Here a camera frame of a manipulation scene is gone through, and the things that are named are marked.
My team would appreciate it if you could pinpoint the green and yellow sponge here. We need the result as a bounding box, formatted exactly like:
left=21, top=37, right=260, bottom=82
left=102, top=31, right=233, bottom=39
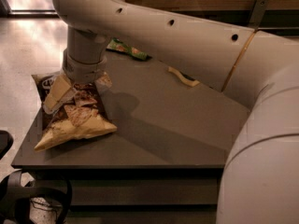
left=168, top=66, right=200, bottom=87

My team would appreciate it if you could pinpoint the green snack bag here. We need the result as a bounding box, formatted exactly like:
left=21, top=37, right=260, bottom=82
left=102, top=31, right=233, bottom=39
left=107, top=38, right=148, bottom=61

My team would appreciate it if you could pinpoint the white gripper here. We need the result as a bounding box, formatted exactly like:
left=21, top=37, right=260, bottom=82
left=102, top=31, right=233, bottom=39
left=43, top=49, right=112, bottom=114

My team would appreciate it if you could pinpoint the brown sea salt chip bag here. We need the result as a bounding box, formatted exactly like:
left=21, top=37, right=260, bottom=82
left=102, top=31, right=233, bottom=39
left=32, top=72, right=117, bottom=151

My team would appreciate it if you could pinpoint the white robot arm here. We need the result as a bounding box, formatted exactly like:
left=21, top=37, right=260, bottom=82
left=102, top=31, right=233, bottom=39
left=52, top=0, right=299, bottom=224

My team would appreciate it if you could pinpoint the right metal wall bracket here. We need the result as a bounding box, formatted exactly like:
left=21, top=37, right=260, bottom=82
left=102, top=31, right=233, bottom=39
left=248, top=0, right=270, bottom=30

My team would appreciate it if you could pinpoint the grey table with drawers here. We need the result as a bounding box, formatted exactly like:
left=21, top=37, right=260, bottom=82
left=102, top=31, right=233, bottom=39
left=12, top=52, right=248, bottom=224

